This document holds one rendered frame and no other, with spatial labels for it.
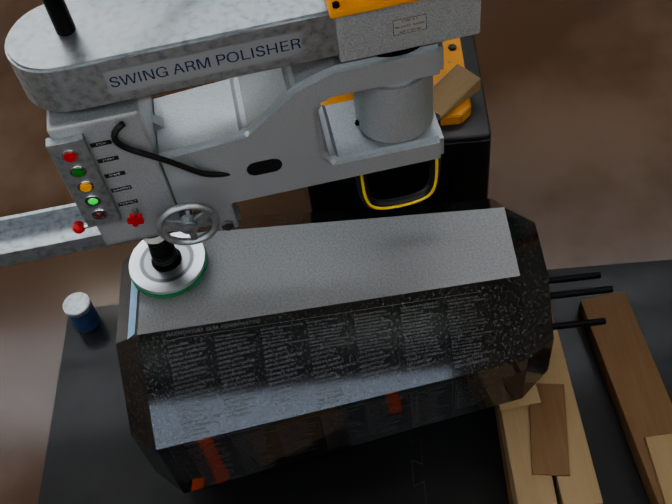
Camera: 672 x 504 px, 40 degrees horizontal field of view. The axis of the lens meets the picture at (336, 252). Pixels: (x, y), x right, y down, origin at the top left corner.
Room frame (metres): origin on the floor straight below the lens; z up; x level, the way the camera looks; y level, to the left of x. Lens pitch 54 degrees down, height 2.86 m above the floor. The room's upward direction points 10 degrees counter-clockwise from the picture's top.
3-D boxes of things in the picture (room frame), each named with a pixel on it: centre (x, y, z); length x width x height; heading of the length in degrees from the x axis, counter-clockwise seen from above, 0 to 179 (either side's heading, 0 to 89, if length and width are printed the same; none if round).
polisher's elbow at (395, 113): (1.55, -0.20, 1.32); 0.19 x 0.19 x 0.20
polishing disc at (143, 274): (1.51, 0.46, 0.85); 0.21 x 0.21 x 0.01
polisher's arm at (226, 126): (1.52, 0.07, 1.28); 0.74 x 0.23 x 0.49; 93
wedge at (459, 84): (2.01, -0.42, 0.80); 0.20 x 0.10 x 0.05; 125
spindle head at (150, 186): (1.52, 0.38, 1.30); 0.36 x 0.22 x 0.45; 93
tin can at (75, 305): (1.93, 0.97, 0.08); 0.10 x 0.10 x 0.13
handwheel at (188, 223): (1.40, 0.33, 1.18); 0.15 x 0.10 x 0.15; 93
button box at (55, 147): (1.39, 0.52, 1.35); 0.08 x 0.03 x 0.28; 93
